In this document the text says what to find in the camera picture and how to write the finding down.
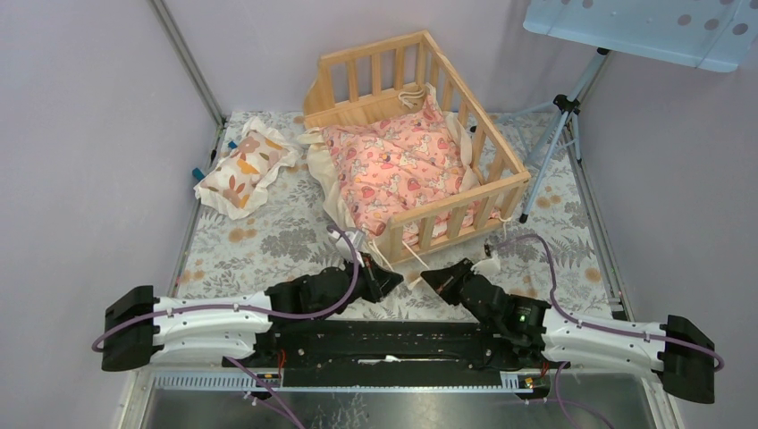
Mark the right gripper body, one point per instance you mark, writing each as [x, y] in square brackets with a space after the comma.
[451, 288]

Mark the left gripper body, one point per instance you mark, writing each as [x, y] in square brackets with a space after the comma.
[366, 285]

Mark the pink patterned bed cushion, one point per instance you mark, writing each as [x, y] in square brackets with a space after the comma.
[370, 173]

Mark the wooden pet bed frame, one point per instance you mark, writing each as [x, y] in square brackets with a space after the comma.
[362, 85]

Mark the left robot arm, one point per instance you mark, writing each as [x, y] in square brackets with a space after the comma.
[142, 328]

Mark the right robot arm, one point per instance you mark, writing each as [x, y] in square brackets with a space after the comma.
[675, 353]

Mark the floral table mat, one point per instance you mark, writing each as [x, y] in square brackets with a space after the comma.
[552, 254]

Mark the floral small pillow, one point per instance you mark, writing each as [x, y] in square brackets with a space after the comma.
[264, 151]

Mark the blue toy item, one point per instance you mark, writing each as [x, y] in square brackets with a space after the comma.
[223, 168]

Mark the black tripod stand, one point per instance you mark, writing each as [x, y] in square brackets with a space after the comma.
[562, 130]

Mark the grey diagonal pole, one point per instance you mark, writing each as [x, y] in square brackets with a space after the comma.
[180, 47]

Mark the light blue perforated panel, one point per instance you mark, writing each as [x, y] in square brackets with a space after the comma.
[711, 35]

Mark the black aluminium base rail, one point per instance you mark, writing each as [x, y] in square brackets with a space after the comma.
[316, 345]

